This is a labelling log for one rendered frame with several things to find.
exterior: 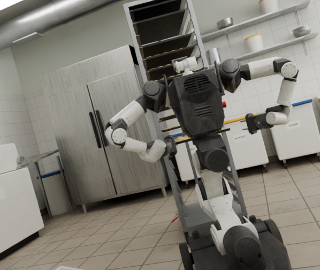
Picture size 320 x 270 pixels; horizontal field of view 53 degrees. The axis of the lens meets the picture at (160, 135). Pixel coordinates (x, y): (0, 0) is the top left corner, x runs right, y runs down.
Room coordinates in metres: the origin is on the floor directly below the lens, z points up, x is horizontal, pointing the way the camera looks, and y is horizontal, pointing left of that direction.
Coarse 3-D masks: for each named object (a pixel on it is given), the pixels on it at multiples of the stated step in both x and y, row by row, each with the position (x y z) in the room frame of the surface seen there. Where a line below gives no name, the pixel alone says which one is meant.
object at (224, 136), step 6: (186, 0) 2.33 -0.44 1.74; (192, 6) 2.31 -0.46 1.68; (192, 12) 2.31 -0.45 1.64; (192, 18) 2.31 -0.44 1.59; (198, 30) 2.31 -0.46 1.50; (198, 36) 2.31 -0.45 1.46; (198, 42) 2.31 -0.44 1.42; (204, 54) 2.31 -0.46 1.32; (204, 60) 2.31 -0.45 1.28; (204, 66) 2.31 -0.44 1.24; (222, 132) 2.31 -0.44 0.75; (228, 144) 2.31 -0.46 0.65; (228, 150) 2.31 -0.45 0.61; (234, 168) 2.31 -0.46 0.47; (234, 174) 2.31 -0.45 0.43; (234, 180) 2.31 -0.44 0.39; (240, 192) 2.31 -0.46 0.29; (240, 198) 2.31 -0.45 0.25; (240, 204) 2.32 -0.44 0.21; (246, 210) 2.32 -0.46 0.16
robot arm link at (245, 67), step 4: (244, 64) 1.67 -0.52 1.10; (240, 68) 1.66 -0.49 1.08; (244, 68) 1.65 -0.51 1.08; (248, 68) 1.65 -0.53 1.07; (240, 72) 1.66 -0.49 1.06; (244, 72) 1.66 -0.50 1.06; (248, 72) 1.65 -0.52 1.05; (236, 76) 1.64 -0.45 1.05; (240, 76) 1.69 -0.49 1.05; (244, 76) 1.69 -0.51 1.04; (248, 76) 1.65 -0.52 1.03; (236, 80) 1.68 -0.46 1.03; (236, 84) 1.71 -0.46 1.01
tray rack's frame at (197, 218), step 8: (144, 0) 2.31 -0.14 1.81; (152, 0) 2.31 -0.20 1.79; (160, 0) 2.41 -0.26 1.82; (168, 0) 2.45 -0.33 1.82; (128, 8) 2.33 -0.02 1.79; (136, 8) 2.45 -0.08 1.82; (184, 8) 2.64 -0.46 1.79; (184, 32) 2.92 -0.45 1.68; (160, 40) 2.94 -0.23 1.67; (136, 56) 2.92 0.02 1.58; (192, 168) 2.94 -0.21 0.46; (232, 200) 2.69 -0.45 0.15; (192, 208) 2.77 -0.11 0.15; (200, 208) 2.71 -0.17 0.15; (232, 208) 2.47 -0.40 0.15; (240, 208) 2.42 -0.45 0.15; (192, 216) 2.54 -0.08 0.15; (200, 216) 2.49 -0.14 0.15; (208, 216) 2.43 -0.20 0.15; (192, 224) 2.35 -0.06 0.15; (200, 224) 2.31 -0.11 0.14; (208, 224) 2.31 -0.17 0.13
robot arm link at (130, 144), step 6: (108, 132) 1.61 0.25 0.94; (108, 138) 1.63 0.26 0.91; (114, 144) 1.60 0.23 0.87; (120, 144) 1.59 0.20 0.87; (126, 144) 1.63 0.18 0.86; (132, 144) 1.65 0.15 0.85; (138, 144) 1.67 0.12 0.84; (126, 150) 1.65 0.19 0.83; (132, 150) 1.66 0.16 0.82; (138, 150) 1.67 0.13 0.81
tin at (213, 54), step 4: (212, 48) 4.49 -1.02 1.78; (216, 48) 4.50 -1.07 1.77; (208, 52) 4.53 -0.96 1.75; (212, 52) 4.49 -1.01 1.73; (216, 52) 4.50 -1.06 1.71; (208, 56) 4.55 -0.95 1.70; (212, 56) 4.50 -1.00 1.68; (216, 56) 4.49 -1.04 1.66; (212, 60) 4.51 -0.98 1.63; (216, 60) 4.49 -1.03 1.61; (220, 60) 4.52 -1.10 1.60
